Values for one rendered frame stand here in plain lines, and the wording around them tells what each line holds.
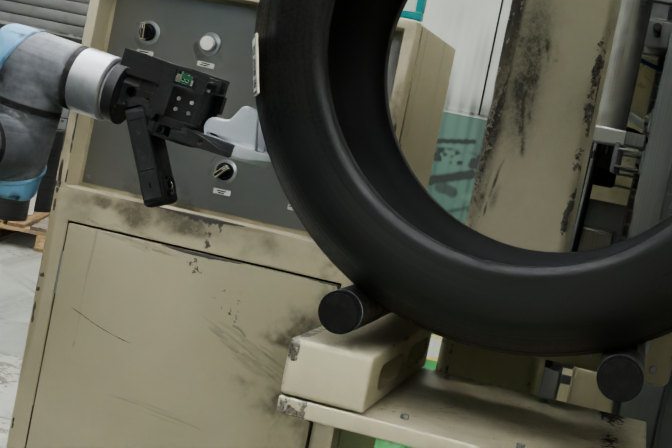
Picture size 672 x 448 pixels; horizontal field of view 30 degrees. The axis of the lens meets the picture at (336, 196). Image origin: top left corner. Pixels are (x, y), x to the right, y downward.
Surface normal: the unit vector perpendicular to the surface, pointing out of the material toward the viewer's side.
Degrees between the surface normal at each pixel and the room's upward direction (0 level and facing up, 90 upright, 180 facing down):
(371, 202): 99
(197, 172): 90
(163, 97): 90
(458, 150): 90
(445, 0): 90
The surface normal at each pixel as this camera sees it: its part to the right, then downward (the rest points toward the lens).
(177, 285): -0.24, 0.00
